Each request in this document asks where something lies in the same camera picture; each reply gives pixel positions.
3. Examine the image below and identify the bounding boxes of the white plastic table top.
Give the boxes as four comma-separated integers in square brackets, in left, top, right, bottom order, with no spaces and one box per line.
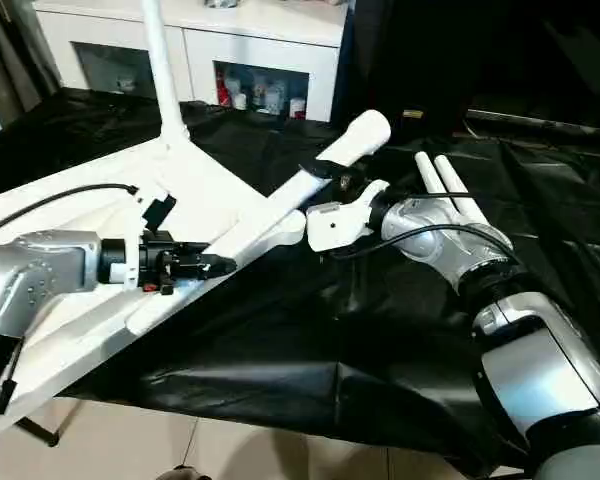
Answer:
[0,135,309,436]

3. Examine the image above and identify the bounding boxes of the white plastic table leg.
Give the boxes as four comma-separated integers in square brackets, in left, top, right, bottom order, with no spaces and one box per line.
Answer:
[434,153,483,226]
[414,152,447,197]
[140,0,193,149]
[128,109,393,337]

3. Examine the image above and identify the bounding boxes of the black work mat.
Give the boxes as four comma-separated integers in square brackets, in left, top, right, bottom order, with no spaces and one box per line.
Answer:
[0,88,600,476]

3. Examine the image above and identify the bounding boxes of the white sideboard with glass doors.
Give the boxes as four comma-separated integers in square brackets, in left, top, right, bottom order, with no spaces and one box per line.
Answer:
[32,0,347,123]

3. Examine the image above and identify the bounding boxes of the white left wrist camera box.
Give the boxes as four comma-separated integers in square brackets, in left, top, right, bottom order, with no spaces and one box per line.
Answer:
[120,182,181,293]

